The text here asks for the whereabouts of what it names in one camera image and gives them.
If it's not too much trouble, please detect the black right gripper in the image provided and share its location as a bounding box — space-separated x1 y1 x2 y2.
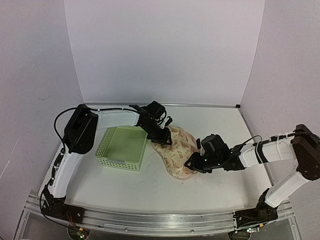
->
185 152 223 174

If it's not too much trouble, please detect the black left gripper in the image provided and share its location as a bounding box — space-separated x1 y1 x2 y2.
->
142 121 173 146

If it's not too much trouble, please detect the floral mesh laundry bag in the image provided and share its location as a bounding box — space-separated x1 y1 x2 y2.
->
152 125 199 180

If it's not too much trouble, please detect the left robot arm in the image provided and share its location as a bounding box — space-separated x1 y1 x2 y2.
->
42 101 173 219

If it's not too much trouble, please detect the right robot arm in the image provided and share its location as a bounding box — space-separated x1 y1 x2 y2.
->
184 124 320 222

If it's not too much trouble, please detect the green perforated plastic basket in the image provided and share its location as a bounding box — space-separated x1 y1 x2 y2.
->
95 126 148 172

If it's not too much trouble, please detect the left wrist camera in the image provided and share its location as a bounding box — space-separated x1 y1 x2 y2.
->
144 100 173 127

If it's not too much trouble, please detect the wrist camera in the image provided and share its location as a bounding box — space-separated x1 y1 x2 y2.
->
196 134 230 158
144 100 173 127

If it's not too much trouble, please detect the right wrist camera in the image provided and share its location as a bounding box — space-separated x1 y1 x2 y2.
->
196 134 230 158

